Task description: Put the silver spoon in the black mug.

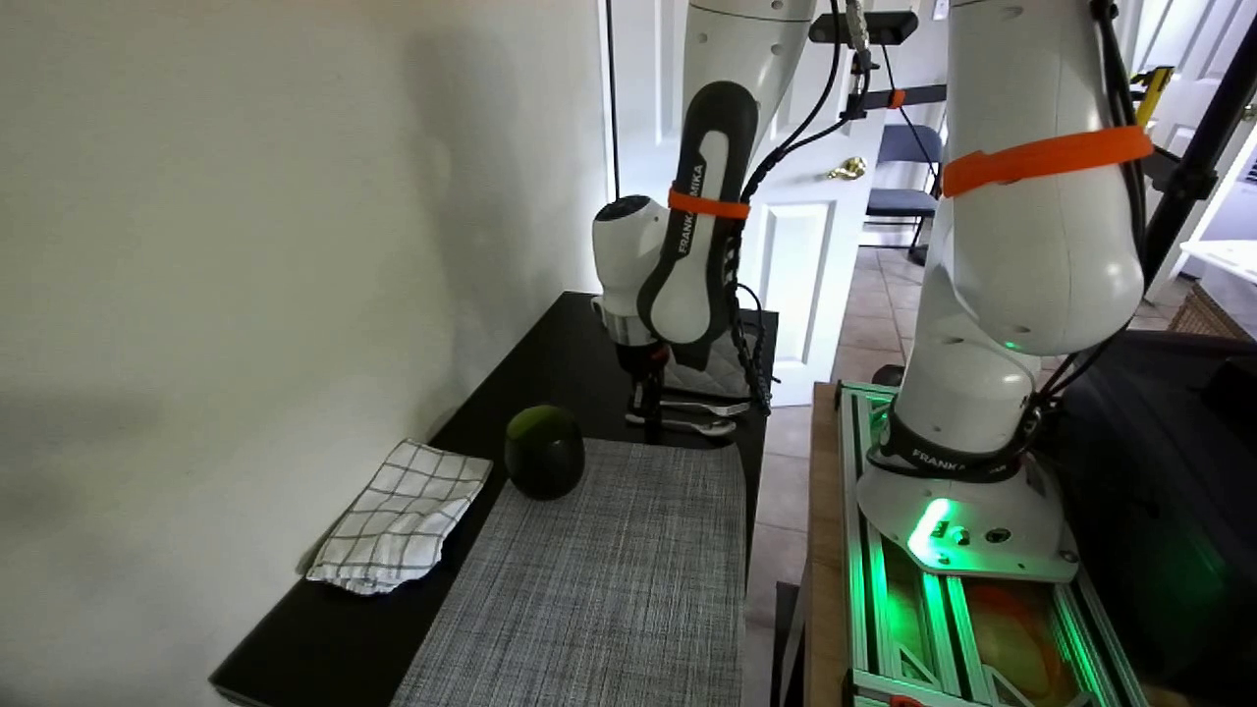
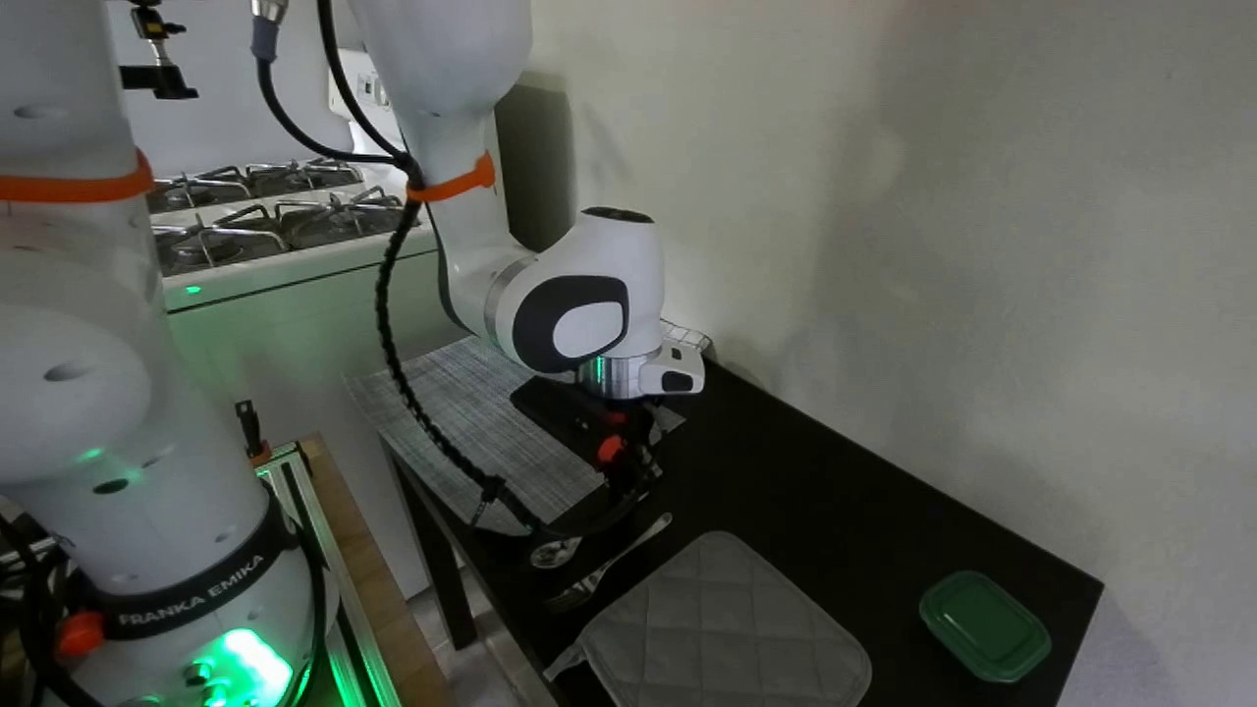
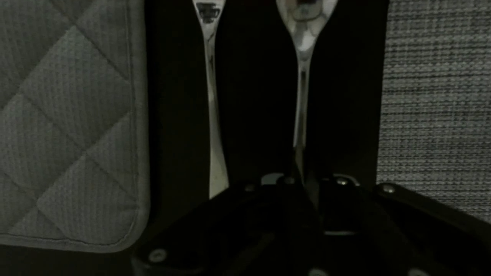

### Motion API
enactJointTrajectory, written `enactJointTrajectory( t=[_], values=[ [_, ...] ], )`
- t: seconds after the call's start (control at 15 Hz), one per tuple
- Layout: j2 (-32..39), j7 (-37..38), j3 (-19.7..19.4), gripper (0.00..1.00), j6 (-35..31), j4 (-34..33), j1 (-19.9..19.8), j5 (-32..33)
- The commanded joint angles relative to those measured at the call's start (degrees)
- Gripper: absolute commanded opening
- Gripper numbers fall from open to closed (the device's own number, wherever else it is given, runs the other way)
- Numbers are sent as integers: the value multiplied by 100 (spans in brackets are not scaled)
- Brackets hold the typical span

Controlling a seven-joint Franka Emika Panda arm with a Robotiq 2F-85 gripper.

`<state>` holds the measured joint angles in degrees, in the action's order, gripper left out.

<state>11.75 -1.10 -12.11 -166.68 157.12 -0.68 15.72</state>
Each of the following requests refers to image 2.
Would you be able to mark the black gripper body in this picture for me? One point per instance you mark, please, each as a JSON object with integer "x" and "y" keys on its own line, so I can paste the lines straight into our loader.
{"x": 608, "y": 433}

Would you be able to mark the silver spoon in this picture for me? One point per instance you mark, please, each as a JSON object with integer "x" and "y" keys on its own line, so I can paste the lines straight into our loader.
{"x": 585, "y": 531}

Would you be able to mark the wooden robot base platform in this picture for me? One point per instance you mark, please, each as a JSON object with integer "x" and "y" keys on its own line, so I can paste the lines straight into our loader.
{"x": 374, "y": 649}

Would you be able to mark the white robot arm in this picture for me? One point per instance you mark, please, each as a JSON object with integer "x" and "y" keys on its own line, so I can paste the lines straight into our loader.
{"x": 177, "y": 575}

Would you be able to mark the silver fork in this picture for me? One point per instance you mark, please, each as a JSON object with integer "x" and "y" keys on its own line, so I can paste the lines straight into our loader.
{"x": 591, "y": 583}

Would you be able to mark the grey woven placemat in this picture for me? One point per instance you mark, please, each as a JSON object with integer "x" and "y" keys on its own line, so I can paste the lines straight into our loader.
{"x": 469, "y": 447}

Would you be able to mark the grey quilted pot holder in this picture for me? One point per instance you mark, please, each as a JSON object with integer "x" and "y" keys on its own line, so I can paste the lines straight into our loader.
{"x": 719, "y": 625}

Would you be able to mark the black side table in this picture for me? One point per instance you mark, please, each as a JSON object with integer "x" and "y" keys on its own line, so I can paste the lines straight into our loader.
{"x": 841, "y": 525}

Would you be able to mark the green plastic container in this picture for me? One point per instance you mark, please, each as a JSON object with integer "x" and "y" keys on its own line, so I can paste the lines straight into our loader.
{"x": 983, "y": 625}

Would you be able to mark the white gas stove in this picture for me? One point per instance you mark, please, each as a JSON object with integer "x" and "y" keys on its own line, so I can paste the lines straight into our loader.
{"x": 268, "y": 272}

